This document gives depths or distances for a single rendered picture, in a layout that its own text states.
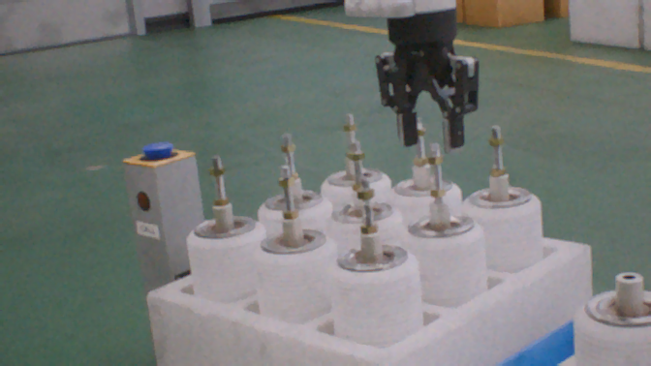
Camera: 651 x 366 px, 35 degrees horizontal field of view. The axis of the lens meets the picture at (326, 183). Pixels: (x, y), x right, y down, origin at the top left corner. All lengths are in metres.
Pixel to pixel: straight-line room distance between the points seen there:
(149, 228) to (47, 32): 4.70
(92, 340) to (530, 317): 0.74
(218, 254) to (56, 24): 4.90
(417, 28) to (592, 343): 0.38
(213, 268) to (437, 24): 0.39
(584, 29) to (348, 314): 3.12
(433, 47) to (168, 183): 0.44
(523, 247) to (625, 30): 2.73
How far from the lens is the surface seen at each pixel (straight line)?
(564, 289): 1.26
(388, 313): 1.06
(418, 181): 1.32
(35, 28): 6.04
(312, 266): 1.13
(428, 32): 1.09
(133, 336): 1.65
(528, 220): 1.23
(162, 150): 1.37
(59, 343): 1.68
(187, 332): 1.24
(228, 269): 1.22
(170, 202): 1.37
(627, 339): 0.89
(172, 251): 1.38
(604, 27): 4.01
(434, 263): 1.13
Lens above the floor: 0.61
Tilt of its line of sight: 15 degrees down
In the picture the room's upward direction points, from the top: 6 degrees counter-clockwise
